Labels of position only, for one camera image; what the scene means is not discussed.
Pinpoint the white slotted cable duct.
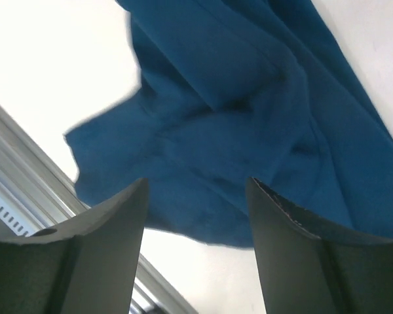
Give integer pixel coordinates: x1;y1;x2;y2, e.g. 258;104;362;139
0;196;33;237

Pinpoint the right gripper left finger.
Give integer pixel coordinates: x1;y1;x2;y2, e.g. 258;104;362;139
0;179;149;314

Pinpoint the aluminium mounting rail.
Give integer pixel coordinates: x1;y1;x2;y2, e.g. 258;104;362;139
0;106;194;313

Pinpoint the navy blue t-shirt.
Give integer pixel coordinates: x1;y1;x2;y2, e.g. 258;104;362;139
65;1;393;248

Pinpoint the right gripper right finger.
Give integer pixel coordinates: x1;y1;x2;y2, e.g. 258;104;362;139
246;178;393;314

